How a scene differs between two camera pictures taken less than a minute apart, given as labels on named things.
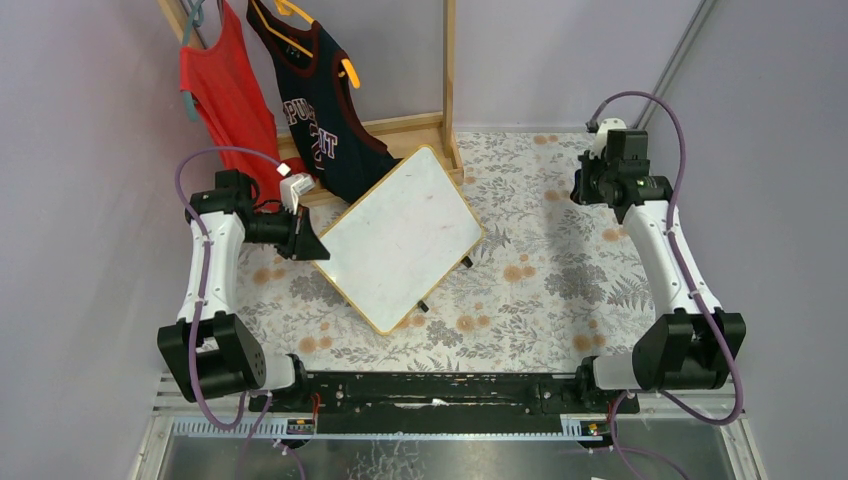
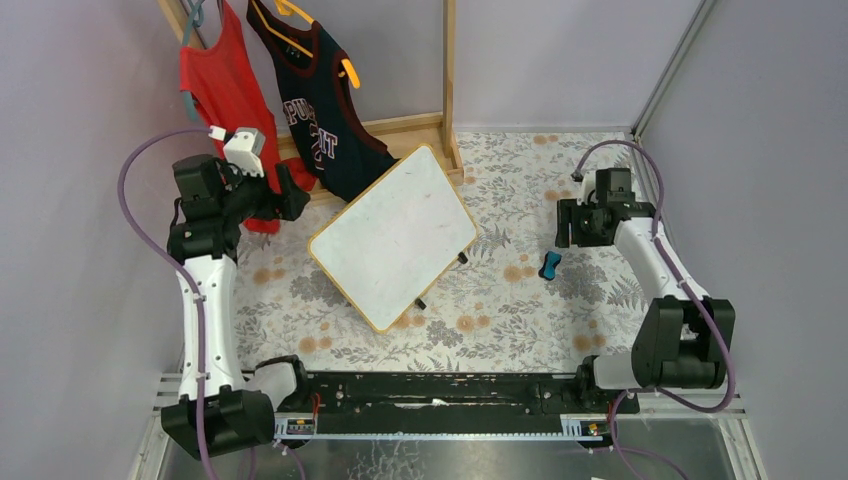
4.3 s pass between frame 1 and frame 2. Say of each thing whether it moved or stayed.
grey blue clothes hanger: stayed
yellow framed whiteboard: moved
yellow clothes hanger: stayed
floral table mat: stayed
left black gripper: moved
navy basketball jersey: stayed
